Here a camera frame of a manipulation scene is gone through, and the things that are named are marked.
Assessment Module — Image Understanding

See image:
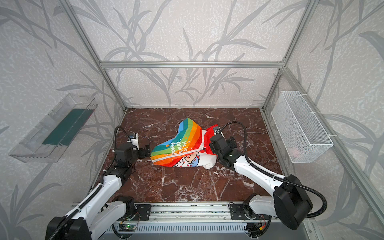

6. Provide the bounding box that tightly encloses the colourful rainbow kids jacket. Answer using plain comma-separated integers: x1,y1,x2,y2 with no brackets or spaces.
151,118,217,170

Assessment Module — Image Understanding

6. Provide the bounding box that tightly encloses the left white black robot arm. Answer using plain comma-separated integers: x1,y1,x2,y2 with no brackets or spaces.
45,142,151,240

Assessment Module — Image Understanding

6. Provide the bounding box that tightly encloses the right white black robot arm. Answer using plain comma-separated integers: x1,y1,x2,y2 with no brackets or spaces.
210,134,313,230

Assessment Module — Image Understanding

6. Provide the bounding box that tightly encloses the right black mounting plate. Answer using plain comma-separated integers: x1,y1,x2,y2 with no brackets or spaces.
228,202,272,222

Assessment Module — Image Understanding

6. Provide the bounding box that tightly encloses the black mounting plate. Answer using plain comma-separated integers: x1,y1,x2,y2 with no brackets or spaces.
228,202,272,222
125,204,152,221

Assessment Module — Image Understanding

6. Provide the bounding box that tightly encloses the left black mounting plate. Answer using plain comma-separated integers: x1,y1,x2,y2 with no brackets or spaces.
125,204,152,221

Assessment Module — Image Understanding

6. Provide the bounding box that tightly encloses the pink object in basket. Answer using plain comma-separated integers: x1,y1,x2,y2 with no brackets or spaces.
289,147,304,159

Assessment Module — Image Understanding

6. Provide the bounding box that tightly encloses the left green circuit board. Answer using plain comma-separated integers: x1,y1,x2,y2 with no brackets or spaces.
119,223,137,232

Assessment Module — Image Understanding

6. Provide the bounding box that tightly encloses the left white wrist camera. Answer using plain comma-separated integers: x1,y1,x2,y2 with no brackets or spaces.
127,132,139,149

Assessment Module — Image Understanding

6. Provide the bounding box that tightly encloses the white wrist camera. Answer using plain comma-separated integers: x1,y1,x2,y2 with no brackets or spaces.
127,132,139,149
213,126,222,135

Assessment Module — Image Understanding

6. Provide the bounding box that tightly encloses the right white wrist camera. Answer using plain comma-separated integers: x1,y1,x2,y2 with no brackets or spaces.
213,126,222,135

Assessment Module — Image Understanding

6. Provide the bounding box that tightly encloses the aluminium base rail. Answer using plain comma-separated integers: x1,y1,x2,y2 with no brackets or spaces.
59,201,316,224

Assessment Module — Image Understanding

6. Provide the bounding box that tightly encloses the right black corrugated cable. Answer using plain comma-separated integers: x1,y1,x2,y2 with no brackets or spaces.
218,120,328,219

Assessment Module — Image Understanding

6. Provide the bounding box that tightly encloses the black corrugated cable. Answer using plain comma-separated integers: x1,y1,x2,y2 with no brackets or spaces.
218,120,328,219
47,125,130,240

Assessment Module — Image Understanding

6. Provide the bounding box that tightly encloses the clear plastic wall tray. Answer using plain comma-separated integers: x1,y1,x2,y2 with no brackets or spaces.
9,94,98,163

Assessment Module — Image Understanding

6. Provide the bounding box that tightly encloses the white wire mesh basket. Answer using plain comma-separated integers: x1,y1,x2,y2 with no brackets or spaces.
272,91,334,164

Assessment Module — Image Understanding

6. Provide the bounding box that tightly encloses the right circuit board with wires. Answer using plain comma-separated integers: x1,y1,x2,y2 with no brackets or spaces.
245,223,268,238

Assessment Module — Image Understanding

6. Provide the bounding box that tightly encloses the aluminium frame of enclosure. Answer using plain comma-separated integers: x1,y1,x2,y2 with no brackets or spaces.
59,1,384,224

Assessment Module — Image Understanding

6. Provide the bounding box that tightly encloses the left black corrugated cable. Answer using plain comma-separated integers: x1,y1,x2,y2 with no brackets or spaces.
47,125,130,240

